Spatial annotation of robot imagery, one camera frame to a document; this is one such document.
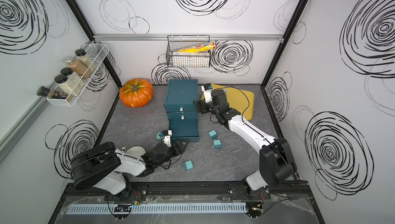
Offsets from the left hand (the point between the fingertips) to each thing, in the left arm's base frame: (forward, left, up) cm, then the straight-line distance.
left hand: (186, 143), depth 83 cm
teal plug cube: (+6, +18, -5) cm, 20 cm away
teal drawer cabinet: (+14, +3, +4) cm, 15 cm away
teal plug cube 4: (-10, -1, -5) cm, 11 cm away
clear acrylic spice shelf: (+49, +58, +25) cm, 80 cm away
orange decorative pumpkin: (+31, +35, +6) cm, 47 cm away
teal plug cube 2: (+8, -15, -4) cm, 18 cm away
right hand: (+18, -6, +16) cm, 25 cm away
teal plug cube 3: (+2, -17, -4) cm, 18 cm away
